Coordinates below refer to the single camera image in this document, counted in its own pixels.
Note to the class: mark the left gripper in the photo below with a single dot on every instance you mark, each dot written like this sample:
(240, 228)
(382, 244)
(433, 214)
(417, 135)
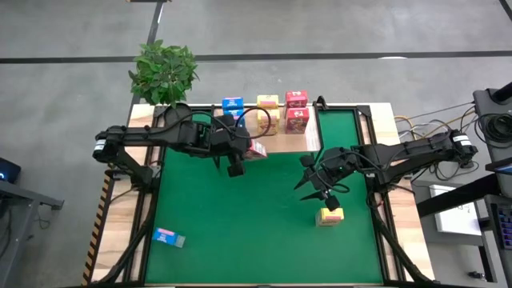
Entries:
(230, 140)

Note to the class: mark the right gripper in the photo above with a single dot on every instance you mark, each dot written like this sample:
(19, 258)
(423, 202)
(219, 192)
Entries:
(332, 168)

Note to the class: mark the blue Rice Krispies cereal box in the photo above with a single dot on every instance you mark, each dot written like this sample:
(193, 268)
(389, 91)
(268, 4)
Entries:
(233, 103)
(168, 237)
(240, 113)

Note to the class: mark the red Froot Loops cereal box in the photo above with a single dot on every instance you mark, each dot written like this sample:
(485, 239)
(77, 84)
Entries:
(296, 98)
(297, 120)
(259, 150)

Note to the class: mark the yellow Corn Pops cereal box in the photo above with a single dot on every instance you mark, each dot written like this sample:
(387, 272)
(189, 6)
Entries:
(268, 101)
(267, 122)
(330, 218)

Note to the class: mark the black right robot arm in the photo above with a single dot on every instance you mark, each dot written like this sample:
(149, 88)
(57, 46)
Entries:
(420, 150)

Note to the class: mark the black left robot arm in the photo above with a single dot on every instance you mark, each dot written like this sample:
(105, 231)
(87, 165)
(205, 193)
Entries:
(152, 136)

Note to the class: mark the green table mat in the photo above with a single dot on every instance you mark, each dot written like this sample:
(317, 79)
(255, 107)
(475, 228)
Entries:
(260, 240)

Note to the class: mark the black clamp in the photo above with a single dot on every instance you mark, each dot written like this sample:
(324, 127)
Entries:
(320, 102)

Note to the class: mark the green plant in black pot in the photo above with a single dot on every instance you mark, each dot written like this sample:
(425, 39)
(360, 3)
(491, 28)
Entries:
(164, 74)

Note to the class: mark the white board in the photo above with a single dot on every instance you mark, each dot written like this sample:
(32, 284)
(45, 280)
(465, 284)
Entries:
(456, 216)

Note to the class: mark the black bar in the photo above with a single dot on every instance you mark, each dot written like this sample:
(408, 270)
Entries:
(460, 196)

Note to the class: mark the yellow black hazard tape strip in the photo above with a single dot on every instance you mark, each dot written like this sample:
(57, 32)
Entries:
(96, 236)

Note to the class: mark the small black object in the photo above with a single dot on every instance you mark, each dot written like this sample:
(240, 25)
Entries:
(476, 275)

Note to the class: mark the dark tablet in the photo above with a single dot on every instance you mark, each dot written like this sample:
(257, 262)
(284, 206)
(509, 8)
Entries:
(500, 167)

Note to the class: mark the grey equipment stand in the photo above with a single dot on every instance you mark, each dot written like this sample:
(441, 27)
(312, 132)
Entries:
(486, 104)

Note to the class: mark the black keyboard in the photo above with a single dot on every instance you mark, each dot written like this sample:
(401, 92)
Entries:
(506, 226)

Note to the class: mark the grey desk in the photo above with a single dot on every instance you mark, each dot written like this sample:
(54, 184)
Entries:
(24, 198)

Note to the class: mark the black monitor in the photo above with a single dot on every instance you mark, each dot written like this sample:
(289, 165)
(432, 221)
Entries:
(6, 170)

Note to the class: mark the wooden shelf with black frame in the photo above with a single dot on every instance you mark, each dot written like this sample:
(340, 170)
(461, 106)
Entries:
(292, 142)

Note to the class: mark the black table frame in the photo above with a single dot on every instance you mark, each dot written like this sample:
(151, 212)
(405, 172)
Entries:
(364, 109)

